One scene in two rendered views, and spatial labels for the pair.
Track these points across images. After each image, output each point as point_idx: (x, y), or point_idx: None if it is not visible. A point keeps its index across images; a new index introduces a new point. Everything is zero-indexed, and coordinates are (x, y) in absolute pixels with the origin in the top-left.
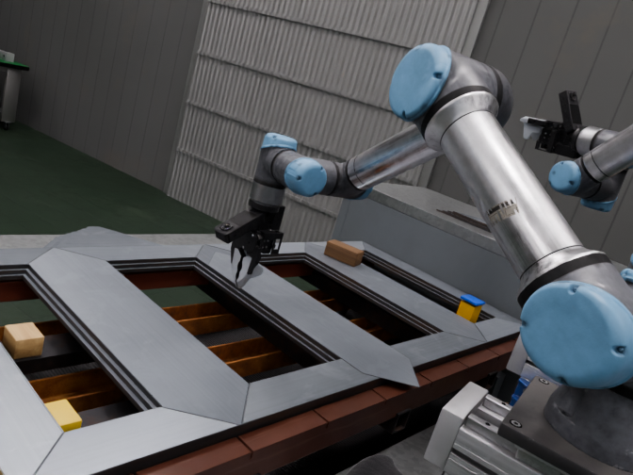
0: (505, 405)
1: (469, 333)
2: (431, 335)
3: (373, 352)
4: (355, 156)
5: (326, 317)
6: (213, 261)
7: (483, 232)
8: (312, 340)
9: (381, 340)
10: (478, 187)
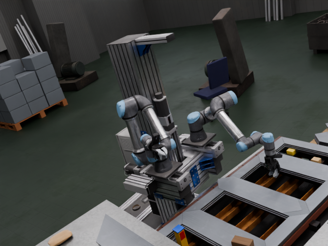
0: (209, 146)
1: (188, 214)
2: (206, 203)
3: (230, 185)
4: (242, 133)
5: (246, 193)
6: (297, 201)
7: (157, 242)
8: None
9: (227, 191)
10: None
